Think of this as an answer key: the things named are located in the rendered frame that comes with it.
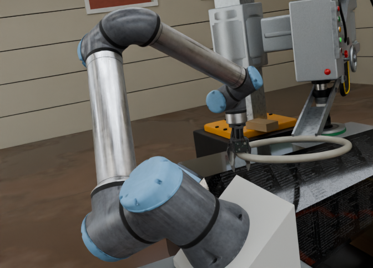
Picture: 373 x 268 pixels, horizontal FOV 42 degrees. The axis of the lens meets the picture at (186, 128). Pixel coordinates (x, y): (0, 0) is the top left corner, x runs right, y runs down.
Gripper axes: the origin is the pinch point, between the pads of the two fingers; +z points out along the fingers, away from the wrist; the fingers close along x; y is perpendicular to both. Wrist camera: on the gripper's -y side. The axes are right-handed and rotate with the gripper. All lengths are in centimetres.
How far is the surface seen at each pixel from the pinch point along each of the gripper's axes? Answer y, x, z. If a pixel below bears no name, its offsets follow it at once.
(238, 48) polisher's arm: -102, 19, -51
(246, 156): 11.3, 1.4, -7.5
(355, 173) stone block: -25, 59, 16
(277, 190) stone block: -10.7, 17.3, 14.9
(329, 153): 22.9, 31.6, -7.5
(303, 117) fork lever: -38, 40, -13
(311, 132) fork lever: -25.0, 39.3, -7.0
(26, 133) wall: -572, -261, 46
